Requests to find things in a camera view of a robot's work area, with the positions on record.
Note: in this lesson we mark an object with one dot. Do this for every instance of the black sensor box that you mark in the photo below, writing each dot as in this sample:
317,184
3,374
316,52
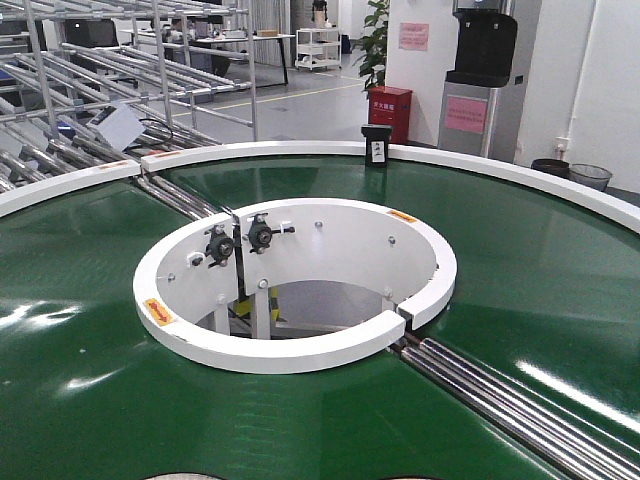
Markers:
377,139

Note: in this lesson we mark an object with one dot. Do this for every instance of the red fire extinguisher box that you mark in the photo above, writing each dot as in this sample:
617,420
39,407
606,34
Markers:
391,106

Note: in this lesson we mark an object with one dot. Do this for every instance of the green potted plant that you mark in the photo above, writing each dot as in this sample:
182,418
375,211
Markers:
372,59

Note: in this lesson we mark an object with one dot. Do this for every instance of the white utility cart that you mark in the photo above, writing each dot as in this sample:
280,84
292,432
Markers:
318,48

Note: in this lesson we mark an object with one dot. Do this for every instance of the black and silver water dispenser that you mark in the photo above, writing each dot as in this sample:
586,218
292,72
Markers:
486,43

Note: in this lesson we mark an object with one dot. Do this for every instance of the white device on rack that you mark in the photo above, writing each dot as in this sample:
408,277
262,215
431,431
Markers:
117,125

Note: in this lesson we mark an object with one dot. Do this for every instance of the steel roller rack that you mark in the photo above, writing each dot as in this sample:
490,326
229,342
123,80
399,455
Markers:
74,79

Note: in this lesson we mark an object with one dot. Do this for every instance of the steel conveyor rollers right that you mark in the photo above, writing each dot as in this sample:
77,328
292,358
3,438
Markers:
566,447

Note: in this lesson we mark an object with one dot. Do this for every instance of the white inner ring guard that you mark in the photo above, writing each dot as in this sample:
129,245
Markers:
220,316

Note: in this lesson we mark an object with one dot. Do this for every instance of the black bearing mount right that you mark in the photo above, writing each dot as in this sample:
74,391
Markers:
260,234

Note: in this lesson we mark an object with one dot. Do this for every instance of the black bearing mount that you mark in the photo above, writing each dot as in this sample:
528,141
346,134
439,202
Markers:
220,246
260,234

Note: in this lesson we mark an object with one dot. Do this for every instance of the black bearing mount left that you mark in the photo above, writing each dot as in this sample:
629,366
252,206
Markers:
220,246

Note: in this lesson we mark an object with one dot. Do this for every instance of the black wire waste bin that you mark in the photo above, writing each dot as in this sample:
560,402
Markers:
590,175

